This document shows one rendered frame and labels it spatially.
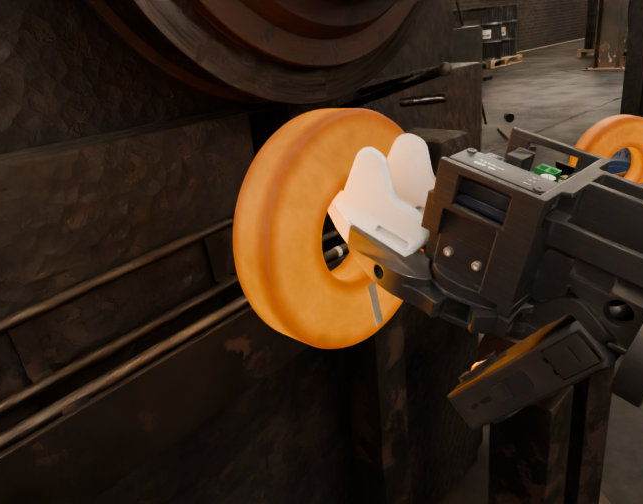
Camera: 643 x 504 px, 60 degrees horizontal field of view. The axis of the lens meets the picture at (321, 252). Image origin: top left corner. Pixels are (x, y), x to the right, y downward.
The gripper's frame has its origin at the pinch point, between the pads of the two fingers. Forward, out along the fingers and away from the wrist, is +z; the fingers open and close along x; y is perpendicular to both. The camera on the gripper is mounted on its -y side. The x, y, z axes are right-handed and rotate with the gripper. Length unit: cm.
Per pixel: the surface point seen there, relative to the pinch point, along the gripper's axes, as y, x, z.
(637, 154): -14, -69, -1
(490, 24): -159, -919, 481
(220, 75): 2.7, -4.5, 18.8
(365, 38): 4.3, -21.8, 17.5
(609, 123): -9, -64, 3
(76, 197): -8.6, 6.8, 25.8
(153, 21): 7.3, 0.8, 20.1
